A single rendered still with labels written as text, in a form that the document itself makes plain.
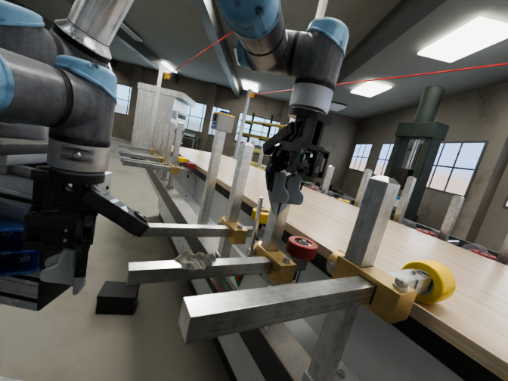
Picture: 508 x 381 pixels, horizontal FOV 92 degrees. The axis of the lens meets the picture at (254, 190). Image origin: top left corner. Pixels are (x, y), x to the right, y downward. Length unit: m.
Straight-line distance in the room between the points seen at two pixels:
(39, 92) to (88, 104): 0.06
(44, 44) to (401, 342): 0.96
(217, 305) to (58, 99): 0.30
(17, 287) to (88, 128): 0.37
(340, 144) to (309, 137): 12.03
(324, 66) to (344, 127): 12.07
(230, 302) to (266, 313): 0.05
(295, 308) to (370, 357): 0.47
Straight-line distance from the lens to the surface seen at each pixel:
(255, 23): 0.38
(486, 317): 0.72
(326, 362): 0.56
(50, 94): 0.38
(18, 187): 0.60
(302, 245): 0.66
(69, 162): 0.42
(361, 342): 0.78
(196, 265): 0.53
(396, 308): 0.44
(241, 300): 0.29
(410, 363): 0.72
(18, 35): 0.65
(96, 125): 0.42
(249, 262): 0.60
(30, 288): 0.65
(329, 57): 0.49
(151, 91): 7.48
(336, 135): 12.42
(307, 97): 0.47
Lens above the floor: 1.13
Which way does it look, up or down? 10 degrees down
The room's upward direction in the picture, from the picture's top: 13 degrees clockwise
